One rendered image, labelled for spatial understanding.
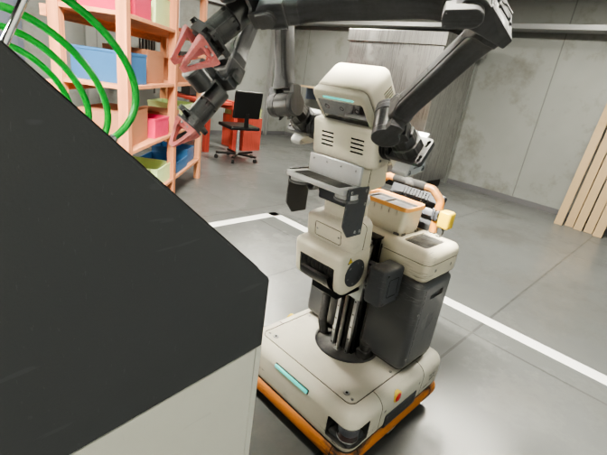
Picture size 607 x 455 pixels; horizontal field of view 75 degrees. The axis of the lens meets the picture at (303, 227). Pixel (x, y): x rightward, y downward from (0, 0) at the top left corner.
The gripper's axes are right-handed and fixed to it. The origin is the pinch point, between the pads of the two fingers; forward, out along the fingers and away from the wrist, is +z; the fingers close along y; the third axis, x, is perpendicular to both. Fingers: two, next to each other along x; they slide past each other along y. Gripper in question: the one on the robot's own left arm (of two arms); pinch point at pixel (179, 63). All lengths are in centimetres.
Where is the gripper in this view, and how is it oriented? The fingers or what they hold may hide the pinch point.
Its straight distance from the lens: 93.2
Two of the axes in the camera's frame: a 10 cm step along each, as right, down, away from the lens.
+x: 3.6, 4.7, 8.0
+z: -7.4, 6.7, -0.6
